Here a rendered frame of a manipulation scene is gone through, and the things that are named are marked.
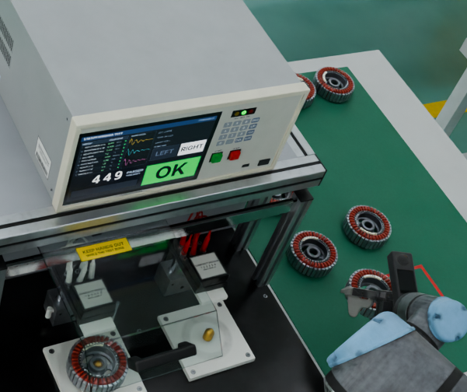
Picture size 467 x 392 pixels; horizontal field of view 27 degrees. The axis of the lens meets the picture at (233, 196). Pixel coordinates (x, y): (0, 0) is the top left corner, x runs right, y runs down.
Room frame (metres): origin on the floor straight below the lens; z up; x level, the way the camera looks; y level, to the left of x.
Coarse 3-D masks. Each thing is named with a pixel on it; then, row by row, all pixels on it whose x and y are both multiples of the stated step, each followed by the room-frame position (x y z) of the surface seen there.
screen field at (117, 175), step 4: (112, 172) 1.10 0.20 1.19; (116, 172) 1.11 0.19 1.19; (120, 172) 1.11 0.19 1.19; (92, 176) 1.08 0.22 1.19; (96, 176) 1.08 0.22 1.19; (100, 176) 1.09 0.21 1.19; (104, 176) 1.09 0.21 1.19; (108, 176) 1.10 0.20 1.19; (112, 176) 1.10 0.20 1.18; (116, 176) 1.11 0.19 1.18; (120, 176) 1.12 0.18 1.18; (92, 180) 1.08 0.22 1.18; (96, 180) 1.08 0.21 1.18; (100, 180) 1.09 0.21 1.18; (104, 180) 1.09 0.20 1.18; (108, 180) 1.10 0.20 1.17; (112, 180) 1.11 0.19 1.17; (92, 184) 1.08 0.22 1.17
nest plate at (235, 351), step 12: (228, 312) 1.26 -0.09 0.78; (228, 324) 1.23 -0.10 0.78; (228, 336) 1.20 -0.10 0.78; (240, 336) 1.22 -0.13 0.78; (228, 348) 1.18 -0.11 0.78; (240, 348) 1.19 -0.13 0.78; (216, 360) 1.14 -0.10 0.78; (228, 360) 1.15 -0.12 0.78; (240, 360) 1.16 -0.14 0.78; (252, 360) 1.18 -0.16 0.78; (192, 372) 1.09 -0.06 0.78; (204, 372) 1.10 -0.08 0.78; (216, 372) 1.12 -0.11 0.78
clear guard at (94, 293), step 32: (160, 224) 1.15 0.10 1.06; (64, 256) 1.00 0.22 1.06; (128, 256) 1.06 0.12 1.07; (160, 256) 1.09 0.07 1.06; (64, 288) 0.95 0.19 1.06; (96, 288) 0.97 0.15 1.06; (128, 288) 1.00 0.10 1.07; (160, 288) 1.02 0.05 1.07; (192, 288) 1.05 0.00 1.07; (96, 320) 0.91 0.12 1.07; (128, 320) 0.94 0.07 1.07; (160, 320) 0.96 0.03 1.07; (192, 320) 0.99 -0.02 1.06; (96, 352) 0.86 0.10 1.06; (128, 352) 0.89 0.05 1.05; (160, 352) 0.93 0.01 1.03; (96, 384) 0.83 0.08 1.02; (128, 384) 0.86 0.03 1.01
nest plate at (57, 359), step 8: (64, 344) 1.04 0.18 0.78; (72, 344) 1.04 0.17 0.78; (48, 352) 1.00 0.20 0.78; (56, 352) 1.01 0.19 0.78; (64, 352) 1.02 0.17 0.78; (48, 360) 0.99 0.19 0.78; (56, 360) 1.00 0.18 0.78; (64, 360) 1.00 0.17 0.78; (56, 368) 0.98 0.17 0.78; (64, 368) 0.99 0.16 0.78; (56, 376) 0.96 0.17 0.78; (64, 376) 0.97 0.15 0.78; (64, 384) 0.96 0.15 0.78; (72, 384) 0.96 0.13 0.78; (136, 384) 1.02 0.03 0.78
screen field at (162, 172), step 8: (176, 160) 1.19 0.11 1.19; (184, 160) 1.20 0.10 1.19; (192, 160) 1.21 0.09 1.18; (152, 168) 1.16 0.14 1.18; (160, 168) 1.17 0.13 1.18; (168, 168) 1.18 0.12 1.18; (176, 168) 1.19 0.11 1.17; (184, 168) 1.20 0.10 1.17; (192, 168) 1.22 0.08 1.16; (144, 176) 1.15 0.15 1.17; (152, 176) 1.16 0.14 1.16; (160, 176) 1.17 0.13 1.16; (168, 176) 1.18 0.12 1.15; (176, 176) 1.20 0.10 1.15; (184, 176) 1.21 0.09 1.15; (144, 184) 1.15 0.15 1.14
